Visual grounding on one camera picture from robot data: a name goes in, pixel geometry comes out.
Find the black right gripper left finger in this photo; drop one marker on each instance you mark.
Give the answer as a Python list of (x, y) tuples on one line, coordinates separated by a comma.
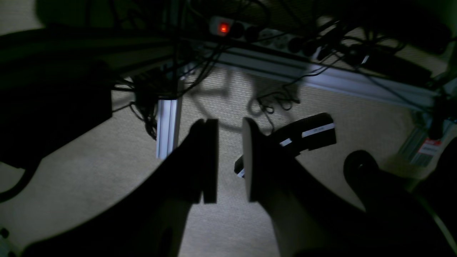
[(160, 206)]

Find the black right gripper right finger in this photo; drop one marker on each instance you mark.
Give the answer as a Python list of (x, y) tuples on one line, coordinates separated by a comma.
[(307, 217)]

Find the black power adapter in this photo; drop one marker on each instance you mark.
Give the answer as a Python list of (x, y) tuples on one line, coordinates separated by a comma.
[(310, 133)]

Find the white power strip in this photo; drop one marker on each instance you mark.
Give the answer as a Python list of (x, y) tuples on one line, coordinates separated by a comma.
[(267, 38)]

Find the aluminium frame leg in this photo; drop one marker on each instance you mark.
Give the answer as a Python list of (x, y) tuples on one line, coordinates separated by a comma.
[(168, 128)]

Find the aluminium frame rail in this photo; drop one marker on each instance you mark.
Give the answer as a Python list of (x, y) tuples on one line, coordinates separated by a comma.
[(274, 61)]

